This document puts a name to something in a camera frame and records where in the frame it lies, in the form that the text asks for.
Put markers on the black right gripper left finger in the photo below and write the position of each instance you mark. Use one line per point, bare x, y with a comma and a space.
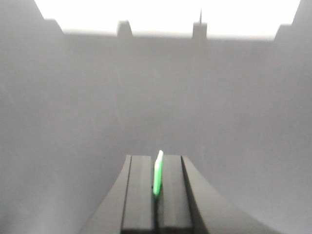
128, 207

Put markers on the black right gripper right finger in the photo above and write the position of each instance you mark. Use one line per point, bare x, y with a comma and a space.
189, 204

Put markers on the green plastic spoon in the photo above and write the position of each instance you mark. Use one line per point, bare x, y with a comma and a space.
158, 173

